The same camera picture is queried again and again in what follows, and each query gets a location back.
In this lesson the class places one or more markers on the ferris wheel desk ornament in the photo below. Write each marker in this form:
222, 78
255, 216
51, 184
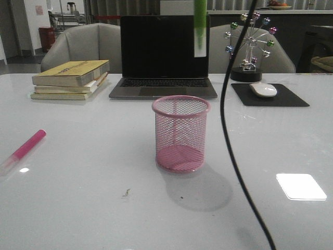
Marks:
247, 69

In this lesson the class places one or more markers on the grey armchair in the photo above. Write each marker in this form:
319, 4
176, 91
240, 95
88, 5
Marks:
278, 62
88, 42

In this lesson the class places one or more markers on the fruit bowl on counter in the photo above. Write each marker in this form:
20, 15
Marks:
277, 5

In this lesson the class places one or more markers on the grey laptop computer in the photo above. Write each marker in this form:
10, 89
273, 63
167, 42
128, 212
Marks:
158, 59

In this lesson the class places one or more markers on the white computer mouse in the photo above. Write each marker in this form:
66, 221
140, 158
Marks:
263, 89

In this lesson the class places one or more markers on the green highlighter pen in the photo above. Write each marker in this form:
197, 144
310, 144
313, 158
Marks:
200, 28

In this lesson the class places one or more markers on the right grey armchair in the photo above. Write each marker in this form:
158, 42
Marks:
278, 62

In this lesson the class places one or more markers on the bottom book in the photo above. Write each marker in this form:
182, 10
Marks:
64, 96

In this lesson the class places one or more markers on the pink highlighter pen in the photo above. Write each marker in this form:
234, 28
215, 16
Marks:
17, 155

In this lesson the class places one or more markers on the top yellow book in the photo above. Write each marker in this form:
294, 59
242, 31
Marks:
72, 73

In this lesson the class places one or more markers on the middle book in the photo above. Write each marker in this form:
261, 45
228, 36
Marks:
88, 88

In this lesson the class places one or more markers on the left grey armchair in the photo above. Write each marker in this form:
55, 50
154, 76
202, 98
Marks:
88, 42

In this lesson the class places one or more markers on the pink mesh pen holder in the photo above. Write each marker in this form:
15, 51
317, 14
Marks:
180, 132

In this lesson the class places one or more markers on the red trash bin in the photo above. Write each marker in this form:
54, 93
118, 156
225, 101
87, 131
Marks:
47, 37

